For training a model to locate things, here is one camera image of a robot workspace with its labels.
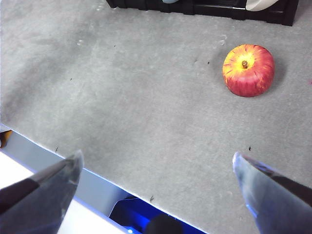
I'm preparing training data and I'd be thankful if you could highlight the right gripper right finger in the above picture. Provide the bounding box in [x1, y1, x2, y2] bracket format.
[232, 151, 312, 234]

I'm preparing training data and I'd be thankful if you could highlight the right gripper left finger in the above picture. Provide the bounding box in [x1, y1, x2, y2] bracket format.
[0, 149, 84, 234]

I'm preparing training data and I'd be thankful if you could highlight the red yellow apple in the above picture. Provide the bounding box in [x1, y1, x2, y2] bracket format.
[222, 44, 276, 98]

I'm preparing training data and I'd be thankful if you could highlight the beige plate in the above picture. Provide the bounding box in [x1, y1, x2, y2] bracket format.
[245, 0, 278, 12]

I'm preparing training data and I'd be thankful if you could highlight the black plate rack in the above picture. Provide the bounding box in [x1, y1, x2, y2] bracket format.
[106, 0, 299, 27]

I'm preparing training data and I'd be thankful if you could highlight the orange-brown object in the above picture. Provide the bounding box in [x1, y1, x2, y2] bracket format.
[0, 130, 13, 149]

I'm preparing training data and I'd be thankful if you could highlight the black camera housing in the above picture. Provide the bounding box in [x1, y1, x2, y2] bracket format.
[108, 196, 195, 234]

